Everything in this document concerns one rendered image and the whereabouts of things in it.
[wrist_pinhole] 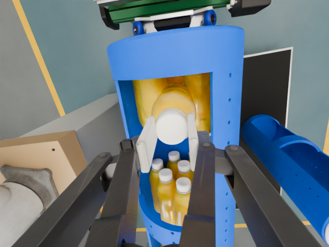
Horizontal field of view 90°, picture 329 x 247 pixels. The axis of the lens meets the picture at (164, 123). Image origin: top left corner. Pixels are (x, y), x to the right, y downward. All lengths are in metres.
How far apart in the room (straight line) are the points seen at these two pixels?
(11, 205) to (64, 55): 1.38
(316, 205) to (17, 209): 1.02
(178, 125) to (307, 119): 1.80
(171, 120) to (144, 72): 0.11
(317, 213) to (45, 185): 0.99
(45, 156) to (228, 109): 0.56
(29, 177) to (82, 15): 1.34
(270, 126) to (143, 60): 1.43
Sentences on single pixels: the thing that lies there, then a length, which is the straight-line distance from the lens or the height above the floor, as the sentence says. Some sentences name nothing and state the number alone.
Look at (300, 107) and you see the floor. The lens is 1.87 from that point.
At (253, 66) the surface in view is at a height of 0.15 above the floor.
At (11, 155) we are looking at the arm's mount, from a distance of 0.75.
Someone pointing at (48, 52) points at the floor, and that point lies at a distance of 1.90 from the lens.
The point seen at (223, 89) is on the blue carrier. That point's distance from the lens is 0.30.
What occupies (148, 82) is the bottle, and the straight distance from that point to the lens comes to 0.37.
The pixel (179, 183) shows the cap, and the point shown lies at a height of 1.15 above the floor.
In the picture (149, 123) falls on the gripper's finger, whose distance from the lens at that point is 0.18.
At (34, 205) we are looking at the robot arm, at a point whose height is 1.15.
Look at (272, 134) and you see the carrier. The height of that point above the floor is 0.16.
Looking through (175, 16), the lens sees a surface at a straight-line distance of 0.45.
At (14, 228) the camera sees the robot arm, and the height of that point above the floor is 1.22.
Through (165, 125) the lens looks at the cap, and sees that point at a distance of 0.19.
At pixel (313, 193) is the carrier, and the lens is 0.93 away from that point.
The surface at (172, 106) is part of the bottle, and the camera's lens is 0.21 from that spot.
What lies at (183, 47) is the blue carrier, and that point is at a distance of 0.26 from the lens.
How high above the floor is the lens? 1.49
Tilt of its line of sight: 68 degrees down
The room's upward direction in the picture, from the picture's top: 166 degrees counter-clockwise
